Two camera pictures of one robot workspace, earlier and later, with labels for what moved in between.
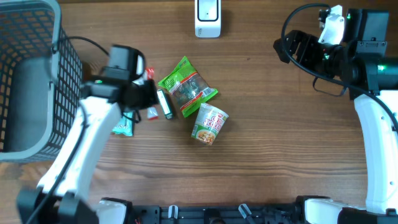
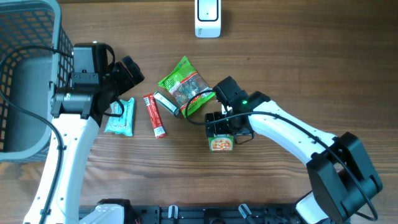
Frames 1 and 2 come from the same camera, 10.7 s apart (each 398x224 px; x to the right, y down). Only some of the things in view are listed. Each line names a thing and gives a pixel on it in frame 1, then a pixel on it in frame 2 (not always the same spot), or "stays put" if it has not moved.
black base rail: [293, 213] stays put
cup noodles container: [208, 122] -> [221, 142]
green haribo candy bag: [187, 86] stays put
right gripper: [307, 44] -> [220, 128]
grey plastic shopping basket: [41, 81] stays put
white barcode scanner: [208, 18] stays put
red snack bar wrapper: [152, 112] -> [154, 116]
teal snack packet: [125, 126] stays put
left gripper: [152, 98] -> [127, 81]
